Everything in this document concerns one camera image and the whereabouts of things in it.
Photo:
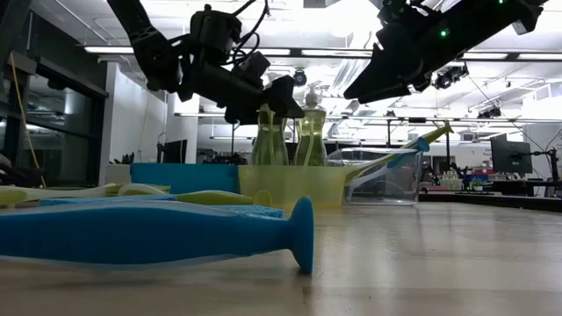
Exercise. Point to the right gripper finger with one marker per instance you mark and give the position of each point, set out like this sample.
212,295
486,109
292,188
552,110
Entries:
404,91
386,74

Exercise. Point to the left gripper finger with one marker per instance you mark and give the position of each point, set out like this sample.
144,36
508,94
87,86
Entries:
246,116
283,98

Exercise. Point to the clear yellow-green soap bottle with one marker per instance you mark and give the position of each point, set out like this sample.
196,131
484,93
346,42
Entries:
268,140
311,131

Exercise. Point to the blue cellulose sponge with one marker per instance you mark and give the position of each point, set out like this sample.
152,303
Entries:
110,201
263,212

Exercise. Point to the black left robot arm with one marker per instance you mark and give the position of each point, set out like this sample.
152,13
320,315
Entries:
145,44

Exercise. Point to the black ceiling spotlight cluster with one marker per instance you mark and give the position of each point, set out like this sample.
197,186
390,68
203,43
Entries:
489,112
452,76

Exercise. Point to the black background monitor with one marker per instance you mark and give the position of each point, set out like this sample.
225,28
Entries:
175,151

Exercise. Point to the clear plastic bin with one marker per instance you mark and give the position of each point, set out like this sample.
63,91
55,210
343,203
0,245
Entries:
408,175

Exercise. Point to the yellow translucent plastic bin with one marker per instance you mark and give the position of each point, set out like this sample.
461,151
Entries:
298,184

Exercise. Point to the teal plastic bin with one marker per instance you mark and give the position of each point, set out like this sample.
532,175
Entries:
184,177

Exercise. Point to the black computer monitor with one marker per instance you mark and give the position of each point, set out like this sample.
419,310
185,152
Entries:
511,153

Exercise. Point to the white plant pot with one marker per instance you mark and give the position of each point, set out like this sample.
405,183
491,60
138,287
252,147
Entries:
117,173

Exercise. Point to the black frame background table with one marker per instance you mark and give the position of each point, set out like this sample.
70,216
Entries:
421,119

